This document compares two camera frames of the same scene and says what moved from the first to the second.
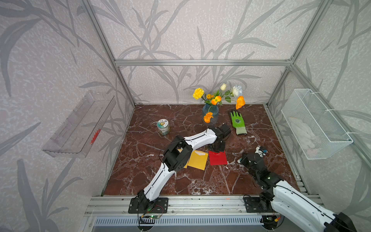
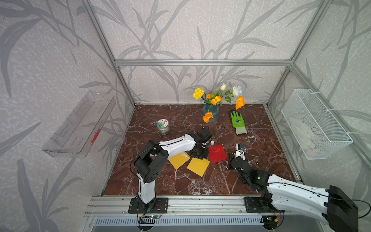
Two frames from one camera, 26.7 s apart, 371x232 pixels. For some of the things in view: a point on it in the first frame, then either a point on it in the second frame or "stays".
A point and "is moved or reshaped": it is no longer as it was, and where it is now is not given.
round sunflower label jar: [163, 125] stays
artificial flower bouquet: [217, 98] stays
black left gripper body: [219, 148] → [202, 153]
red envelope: [218, 158] is moved or reshaped
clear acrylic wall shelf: [77, 135] stays
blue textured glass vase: [214, 108] stays
